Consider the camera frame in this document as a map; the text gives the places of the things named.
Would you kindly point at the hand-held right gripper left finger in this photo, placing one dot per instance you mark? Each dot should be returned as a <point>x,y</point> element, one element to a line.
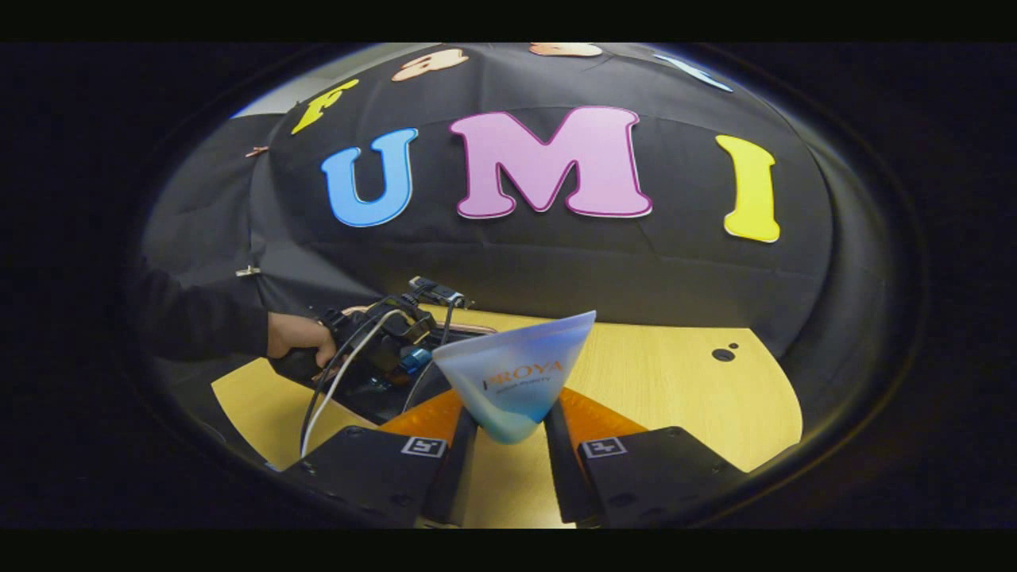
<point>454,469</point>

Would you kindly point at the black backdrop cloth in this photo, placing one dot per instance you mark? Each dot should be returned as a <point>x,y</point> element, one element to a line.
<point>556,262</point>

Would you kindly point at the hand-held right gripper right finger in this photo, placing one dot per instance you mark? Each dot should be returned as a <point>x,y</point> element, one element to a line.
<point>562,469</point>

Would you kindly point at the white blue skincare tube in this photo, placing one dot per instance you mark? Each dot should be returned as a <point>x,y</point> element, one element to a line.
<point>516,373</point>

